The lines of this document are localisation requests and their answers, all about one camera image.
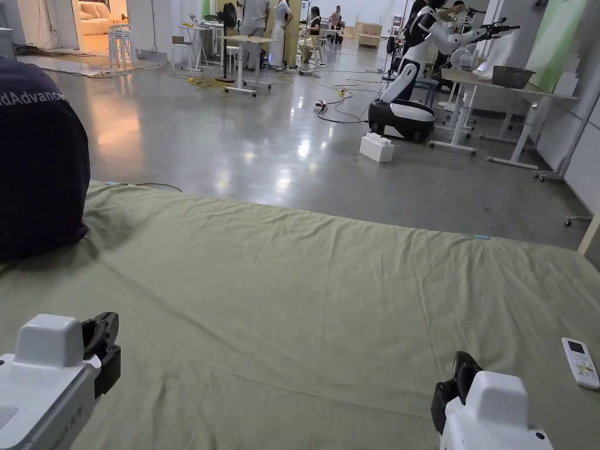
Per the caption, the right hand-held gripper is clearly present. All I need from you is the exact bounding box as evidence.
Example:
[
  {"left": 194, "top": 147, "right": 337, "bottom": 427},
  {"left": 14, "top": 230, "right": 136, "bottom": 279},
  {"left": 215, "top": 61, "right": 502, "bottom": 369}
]
[{"left": 431, "top": 351, "right": 555, "bottom": 450}]

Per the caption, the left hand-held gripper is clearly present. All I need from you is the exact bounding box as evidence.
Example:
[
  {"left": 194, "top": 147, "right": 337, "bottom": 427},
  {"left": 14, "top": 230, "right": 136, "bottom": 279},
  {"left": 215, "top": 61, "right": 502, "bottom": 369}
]
[{"left": 0, "top": 311, "right": 122, "bottom": 450}]

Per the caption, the white remote control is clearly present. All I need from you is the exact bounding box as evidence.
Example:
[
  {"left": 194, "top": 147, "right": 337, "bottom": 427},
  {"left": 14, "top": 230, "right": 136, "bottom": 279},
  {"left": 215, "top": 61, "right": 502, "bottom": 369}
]
[{"left": 561, "top": 337, "right": 600, "bottom": 390}]

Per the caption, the bed with pale green sheet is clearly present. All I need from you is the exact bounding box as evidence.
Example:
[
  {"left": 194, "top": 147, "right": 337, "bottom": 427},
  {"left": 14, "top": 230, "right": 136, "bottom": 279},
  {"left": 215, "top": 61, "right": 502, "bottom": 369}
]
[{"left": 0, "top": 180, "right": 600, "bottom": 450}]

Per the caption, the white foam block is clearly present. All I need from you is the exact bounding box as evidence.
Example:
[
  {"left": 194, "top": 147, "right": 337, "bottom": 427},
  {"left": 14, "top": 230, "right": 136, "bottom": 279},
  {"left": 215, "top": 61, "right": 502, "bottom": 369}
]
[{"left": 359, "top": 132, "right": 396, "bottom": 164}]

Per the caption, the stack of white stools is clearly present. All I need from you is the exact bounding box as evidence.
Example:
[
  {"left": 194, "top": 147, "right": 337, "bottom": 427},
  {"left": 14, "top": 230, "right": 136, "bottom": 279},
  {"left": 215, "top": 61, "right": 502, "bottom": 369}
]
[{"left": 108, "top": 23, "right": 139, "bottom": 67}]

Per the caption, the white and black humanoid robot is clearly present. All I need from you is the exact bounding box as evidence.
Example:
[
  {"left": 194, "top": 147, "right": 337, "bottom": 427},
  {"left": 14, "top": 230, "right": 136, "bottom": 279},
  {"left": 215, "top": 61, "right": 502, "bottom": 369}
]
[{"left": 367, "top": 0, "right": 521, "bottom": 144}]

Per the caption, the white table with grey bowl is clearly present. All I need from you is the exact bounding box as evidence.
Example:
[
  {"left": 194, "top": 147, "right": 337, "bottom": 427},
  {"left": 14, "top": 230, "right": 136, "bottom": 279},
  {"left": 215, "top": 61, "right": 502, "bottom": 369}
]
[{"left": 428, "top": 64, "right": 580, "bottom": 171}]

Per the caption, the white chair with wooden seat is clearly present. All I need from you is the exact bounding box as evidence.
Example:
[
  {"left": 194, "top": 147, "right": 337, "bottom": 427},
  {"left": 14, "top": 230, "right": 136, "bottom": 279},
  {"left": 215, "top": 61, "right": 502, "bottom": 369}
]
[{"left": 171, "top": 36, "right": 196, "bottom": 72}]

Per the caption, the beige sofa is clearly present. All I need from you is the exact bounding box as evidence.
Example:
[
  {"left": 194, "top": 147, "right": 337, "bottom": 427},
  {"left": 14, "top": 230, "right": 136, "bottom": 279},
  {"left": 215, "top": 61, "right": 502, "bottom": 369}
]
[{"left": 77, "top": 0, "right": 114, "bottom": 36}]

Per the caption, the white folding table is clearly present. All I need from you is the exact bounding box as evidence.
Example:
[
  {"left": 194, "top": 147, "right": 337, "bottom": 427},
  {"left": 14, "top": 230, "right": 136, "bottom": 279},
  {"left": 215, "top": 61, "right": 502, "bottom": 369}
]
[{"left": 177, "top": 22, "right": 227, "bottom": 72}]

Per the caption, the white table with wooden top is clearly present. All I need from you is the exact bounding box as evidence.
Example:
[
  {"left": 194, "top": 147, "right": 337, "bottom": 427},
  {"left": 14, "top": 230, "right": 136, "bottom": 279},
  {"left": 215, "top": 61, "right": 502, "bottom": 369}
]
[{"left": 219, "top": 35, "right": 280, "bottom": 98}]

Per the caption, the black standing fan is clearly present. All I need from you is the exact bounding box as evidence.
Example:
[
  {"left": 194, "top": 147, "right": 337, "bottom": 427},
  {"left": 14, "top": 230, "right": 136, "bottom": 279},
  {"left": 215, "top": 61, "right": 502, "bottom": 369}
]
[{"left": 214, "top": 2, "right": 241, "bottom": 86}]

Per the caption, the group of people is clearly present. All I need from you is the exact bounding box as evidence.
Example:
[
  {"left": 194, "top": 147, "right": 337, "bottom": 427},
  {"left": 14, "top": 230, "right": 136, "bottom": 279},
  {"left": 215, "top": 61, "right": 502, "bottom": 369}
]
[{"left": 237, "top": 0, "right": 294, "bottom": 72}]

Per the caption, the wooden crate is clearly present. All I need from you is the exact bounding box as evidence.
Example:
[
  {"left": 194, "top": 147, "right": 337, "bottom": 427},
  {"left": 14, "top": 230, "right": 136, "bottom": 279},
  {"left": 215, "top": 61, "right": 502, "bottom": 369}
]
[{"left": 354, "top": 21, "right": 383, "bottom": 49}]

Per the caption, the yellow cable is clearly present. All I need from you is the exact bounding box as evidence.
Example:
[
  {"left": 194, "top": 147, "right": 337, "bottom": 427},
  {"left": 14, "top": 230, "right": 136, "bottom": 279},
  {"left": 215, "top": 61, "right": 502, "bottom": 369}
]
[{"left": 188, "top": 76, "right": 236, "bottom": 94}]

